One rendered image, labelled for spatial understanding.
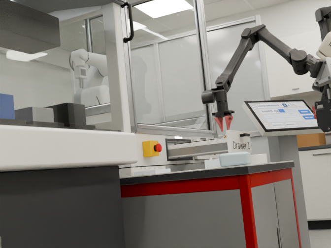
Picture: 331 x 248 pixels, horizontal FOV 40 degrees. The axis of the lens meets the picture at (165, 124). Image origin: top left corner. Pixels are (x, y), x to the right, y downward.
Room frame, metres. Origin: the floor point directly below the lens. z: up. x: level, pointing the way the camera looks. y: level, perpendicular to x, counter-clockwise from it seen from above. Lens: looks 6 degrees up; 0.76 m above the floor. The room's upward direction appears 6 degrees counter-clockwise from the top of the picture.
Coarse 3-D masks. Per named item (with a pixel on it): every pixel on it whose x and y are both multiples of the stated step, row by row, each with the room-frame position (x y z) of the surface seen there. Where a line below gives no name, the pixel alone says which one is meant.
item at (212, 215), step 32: (128, 192) 1.67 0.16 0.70; (160, 192) 1.60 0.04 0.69; (192, 192) 1.54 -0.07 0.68; (224, 192) 1.49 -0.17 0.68; (256, 192) 1.52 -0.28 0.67; (288, 192) 1.89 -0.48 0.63; (128, 224) 1.67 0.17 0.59; (160, 224) 1.61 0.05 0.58; (192, 224) 1.55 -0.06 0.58; (224, 224) 1.50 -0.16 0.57; (256, 224) 1.49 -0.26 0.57; (288, 224) 1.83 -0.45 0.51
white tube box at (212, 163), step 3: (210, 159) 1.95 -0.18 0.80; (213, 159) 1.95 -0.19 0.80; (216, 159) 1.94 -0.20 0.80; (207, 162) 1.95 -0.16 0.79; (210, 162) 1.95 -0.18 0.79; (213, 162) 1.95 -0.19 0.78; (216, 162) 1.94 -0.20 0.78; (219, 162) 1.94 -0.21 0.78; (207, 165) 1.95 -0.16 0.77; (210, 165) 1.95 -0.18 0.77; (213, 165) 1.95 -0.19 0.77; (216, 165) 1.94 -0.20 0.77; (219, 165) 1.94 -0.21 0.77; (207, 168) 1.95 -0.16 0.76
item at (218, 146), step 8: (184, 144) 2.20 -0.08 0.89; (192, 144) 2.18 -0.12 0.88; (200, 144) 2.16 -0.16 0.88; (208, 144) 2.14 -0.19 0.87; (216, 144) 2.12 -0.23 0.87; (224, 144) 2.10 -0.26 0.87; (168, 152) 2.24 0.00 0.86; (176, 152) 2.22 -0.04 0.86; (184, 152) 2.20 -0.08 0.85; (192, 152) 2.18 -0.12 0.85; (200, 152) 2.16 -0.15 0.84; (208, 152) 2.14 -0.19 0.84; (216, 152) 2.12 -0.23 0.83; (224, 152) 2.22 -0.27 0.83
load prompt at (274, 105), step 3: (258, 105) 3.08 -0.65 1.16; (261, 105) 3.09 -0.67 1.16; (264, 105) 3.09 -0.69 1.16; (267, 105) 3.11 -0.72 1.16; (270, 105) 3.12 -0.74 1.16; (273, 105) 3.12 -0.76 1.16; (276, 105) 3.13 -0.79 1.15; (279, 105) 3.14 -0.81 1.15; (282, 105) 3.15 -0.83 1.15; (285, 105) 3.16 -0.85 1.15; (288, 105) 3.17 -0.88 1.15; (291, 105) 3.18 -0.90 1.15; (258, 108) 3.05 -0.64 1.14
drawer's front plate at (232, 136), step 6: (228, 132) 2.07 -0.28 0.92; (234, 132) 2.12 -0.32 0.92; (240, 132) 2.20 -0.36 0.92; (246, 132) 2.28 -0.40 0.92; (228, 138) 2.07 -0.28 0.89; (234, 138) 2.12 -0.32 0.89; (240, 138) 2.19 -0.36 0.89; (246, 138) 2.27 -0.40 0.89; (228, 144) 2.07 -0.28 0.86; (234, 144) 2.11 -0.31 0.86; (240, 144) 2.18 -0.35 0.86; (246, 144) 2.26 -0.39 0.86; (228, 150) 2.07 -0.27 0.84; (234, 150) 2.10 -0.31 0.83; (240, 150) 2.17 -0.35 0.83; (246, 150) 2.25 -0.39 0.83
